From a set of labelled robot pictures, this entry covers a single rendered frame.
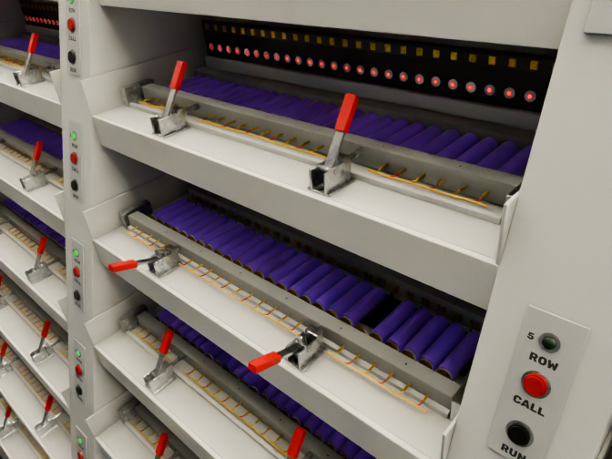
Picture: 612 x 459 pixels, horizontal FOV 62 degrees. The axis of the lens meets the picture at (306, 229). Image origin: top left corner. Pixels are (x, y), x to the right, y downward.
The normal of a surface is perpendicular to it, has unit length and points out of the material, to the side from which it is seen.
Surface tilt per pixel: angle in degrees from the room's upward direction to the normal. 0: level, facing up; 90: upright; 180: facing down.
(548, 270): 90
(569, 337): 90
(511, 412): 90
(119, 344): 18
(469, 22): 108
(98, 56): 90
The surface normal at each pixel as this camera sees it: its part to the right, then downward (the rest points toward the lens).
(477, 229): -0.08, -0.84
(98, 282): 0.74, 0.31
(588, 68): -0.67, 0.16
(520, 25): -0.67, 0.44
